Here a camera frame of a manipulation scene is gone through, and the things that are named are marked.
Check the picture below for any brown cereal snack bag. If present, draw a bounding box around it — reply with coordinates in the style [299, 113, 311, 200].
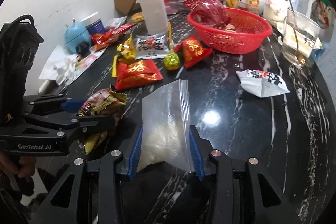
[77, 85, 127, 155]

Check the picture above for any red gold snack packet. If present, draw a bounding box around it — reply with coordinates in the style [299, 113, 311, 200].
[174, 35, 213, 69]
[115, 59, 163, 90]

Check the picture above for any clear zip plastic bag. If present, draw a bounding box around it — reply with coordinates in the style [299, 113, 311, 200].
[137, 80, 195, 173]

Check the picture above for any yellow black snack bag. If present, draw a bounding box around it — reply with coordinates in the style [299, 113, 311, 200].
[111, 34, 137, 78]

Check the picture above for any white black snack packet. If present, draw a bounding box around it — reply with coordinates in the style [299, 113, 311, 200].
[236, 69, 290, 98]
[134, 34, 170, 60]

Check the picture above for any green lollipop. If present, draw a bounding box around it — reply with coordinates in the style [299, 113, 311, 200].
[163, 22, 180, 71]

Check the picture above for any dark red snack bag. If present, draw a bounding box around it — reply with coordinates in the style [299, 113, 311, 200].
[183, 0, 231, 30]

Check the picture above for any person left hand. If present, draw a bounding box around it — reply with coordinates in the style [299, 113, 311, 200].
[0, 152, 37, 178]

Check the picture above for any white tissue paper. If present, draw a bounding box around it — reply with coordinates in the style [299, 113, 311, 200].
[39, 45, 78, 85]

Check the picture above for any blue round humidifier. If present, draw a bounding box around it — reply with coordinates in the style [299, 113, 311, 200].
[64, 19, 92, 54]

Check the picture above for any red snack packets pile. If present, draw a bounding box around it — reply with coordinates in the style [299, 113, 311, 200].
[91, 23, 133, 52]

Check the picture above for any white lid blue jar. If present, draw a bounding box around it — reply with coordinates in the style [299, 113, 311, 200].
[80, 12, 106, 35]

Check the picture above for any yellow peanut snack bag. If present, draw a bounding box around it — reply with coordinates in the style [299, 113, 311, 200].
[131, 12, 144, 23]

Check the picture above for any white paper towel roll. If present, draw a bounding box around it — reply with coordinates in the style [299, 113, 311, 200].
[137, 0, 168, 35]

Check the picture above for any red plastic basket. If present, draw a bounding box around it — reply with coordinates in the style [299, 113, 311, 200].
[187, 8, 272, 54]

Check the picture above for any glass cup with tea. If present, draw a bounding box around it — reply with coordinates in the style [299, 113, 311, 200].
[280, 8, 321, 67]

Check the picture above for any cream cartoon water bottle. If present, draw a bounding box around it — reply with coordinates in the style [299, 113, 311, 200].
[262, 0, 289, 22]

